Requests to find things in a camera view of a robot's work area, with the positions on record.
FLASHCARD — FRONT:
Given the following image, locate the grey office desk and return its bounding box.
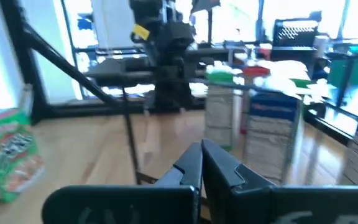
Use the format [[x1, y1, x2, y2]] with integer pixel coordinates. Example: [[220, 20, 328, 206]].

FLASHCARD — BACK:
[[73, 43, 229, 94]]

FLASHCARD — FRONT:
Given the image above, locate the light grey monitor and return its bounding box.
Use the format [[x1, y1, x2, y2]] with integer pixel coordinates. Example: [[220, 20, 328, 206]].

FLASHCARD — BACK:
[[91, 0, 136, 50]]

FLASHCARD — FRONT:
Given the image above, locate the yellow tag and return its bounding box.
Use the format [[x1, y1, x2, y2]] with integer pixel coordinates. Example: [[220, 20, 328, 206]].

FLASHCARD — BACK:
[[131, 23, 151, 40]]

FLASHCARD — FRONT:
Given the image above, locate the green Apple Jacks cereal box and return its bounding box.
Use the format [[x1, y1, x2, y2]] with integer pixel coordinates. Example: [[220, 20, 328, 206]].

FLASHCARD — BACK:
[[291, 78, 311, 88], [0, 107, 46, 203], [203, 71, 246, 151]]

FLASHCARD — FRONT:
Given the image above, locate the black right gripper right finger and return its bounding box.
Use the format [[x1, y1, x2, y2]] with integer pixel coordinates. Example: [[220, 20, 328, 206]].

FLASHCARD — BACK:
[[201, 139, 358, 224]]

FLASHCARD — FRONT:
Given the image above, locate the wooden shelf black metal frame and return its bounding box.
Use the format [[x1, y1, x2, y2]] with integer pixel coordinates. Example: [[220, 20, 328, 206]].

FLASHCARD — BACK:
[[121, 85, 307, 187]]

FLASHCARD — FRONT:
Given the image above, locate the dark monitor on pole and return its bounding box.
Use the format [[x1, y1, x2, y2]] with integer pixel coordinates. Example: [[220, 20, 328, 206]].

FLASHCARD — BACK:
[[191, 0, 222, 44]]

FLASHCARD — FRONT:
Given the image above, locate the red Froot Loops cereal box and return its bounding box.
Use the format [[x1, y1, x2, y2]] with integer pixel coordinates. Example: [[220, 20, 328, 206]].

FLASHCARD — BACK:
[[242, 66, 270, 78]]

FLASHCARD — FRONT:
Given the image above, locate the green bin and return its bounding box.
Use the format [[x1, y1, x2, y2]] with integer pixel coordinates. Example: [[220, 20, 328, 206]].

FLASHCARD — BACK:
[[328, 46, 358, 85]]

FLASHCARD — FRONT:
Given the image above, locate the black mesh office chair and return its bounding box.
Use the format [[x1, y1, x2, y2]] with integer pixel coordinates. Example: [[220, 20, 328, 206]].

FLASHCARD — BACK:
[[272, 18, 320, 62]]

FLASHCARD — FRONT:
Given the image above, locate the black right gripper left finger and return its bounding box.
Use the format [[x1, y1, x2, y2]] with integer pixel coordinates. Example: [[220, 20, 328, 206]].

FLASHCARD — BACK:
[[41, 141, 203, 224]]

